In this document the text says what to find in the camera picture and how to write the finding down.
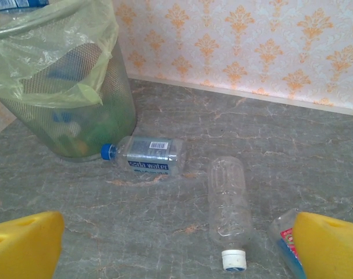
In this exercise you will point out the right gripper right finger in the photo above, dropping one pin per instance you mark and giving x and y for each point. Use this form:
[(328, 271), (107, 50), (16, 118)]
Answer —
[(333, 253)]

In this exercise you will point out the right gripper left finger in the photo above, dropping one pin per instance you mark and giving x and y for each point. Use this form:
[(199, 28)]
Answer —
[(25, 250)]

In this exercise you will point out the blue bottle red flower label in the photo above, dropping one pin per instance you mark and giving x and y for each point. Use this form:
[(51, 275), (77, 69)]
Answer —
[(283, 241)]

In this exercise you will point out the clear unlabelled bottle white cap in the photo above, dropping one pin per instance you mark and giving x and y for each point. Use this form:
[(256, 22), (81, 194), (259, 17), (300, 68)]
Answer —
[(228, 203)]

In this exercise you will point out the blue label water bottle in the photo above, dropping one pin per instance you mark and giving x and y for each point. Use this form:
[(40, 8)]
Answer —
[(7, 3)]

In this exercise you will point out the green translucent trash bin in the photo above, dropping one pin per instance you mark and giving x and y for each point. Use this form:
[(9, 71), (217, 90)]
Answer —
[(48, 37), (115, 96)]

